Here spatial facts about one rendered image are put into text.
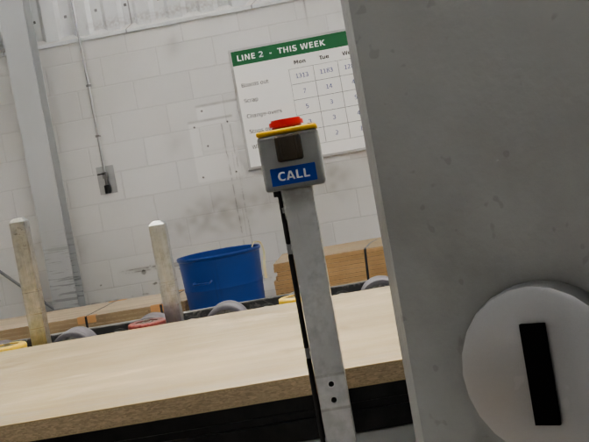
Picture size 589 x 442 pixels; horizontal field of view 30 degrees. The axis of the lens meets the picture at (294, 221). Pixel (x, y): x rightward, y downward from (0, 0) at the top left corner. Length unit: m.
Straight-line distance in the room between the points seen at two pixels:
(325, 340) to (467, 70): 1.12
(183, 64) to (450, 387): 8.51
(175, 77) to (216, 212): 1.10
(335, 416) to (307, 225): 0.23
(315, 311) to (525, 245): 1.11
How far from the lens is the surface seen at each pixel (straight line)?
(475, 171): 0.18
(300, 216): 1.27
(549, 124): 0.17
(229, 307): 2.80
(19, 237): 2.47
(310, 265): 1.28
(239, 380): 1.52
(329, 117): 8.49
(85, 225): 8.87
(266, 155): 1.26
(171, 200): 8.69
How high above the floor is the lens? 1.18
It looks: 3 degrees down
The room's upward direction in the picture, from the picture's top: 10 degrees counter-clockwise
